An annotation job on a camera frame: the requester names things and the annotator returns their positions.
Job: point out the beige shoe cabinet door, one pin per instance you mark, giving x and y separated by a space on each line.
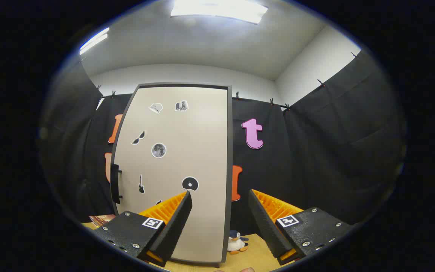
187 132

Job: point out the penguin plush toy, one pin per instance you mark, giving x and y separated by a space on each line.
235 243

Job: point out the narrow ceiling light panel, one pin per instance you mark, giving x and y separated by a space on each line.
93 40

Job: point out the black backdrop cloth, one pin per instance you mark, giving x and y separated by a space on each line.
334 151

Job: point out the large ceiling light panel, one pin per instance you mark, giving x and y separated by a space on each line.
217 9

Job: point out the brown book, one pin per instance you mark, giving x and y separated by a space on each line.
102 219

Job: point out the grey shoe cabinet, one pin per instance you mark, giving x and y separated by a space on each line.
230 151

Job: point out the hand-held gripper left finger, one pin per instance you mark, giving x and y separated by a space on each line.
176 223

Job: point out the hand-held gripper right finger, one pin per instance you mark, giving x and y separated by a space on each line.
264 223

